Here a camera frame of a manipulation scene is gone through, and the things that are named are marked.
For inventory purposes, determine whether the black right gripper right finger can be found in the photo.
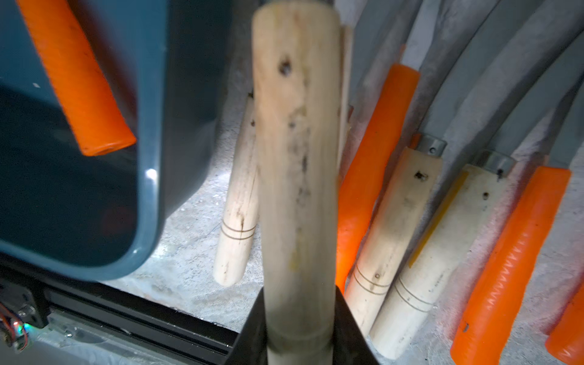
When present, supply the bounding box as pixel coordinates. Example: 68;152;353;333
332;287;379;365

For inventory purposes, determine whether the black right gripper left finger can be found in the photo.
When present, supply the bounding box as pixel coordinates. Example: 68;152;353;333
224;288;268;365

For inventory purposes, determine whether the teal plastic storage tray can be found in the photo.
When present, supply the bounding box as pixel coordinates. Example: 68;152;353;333
1;1;232;281

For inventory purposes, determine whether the orange handle sickle long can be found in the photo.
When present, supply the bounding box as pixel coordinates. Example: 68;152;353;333
450;81;584;365

